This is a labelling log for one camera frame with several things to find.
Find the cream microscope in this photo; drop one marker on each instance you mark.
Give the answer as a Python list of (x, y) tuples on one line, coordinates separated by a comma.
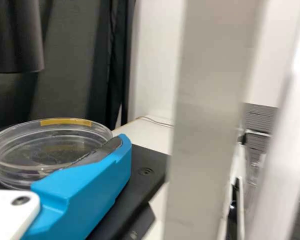
[(202, 125)]

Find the petri dish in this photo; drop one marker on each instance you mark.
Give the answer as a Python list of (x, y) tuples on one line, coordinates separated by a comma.
[(40, 140)]

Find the black platform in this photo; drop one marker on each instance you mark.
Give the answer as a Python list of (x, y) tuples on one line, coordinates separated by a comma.
[(261, 117)]

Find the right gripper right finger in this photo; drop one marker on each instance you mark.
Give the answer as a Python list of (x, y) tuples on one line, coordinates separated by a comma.
[(85, 185)]

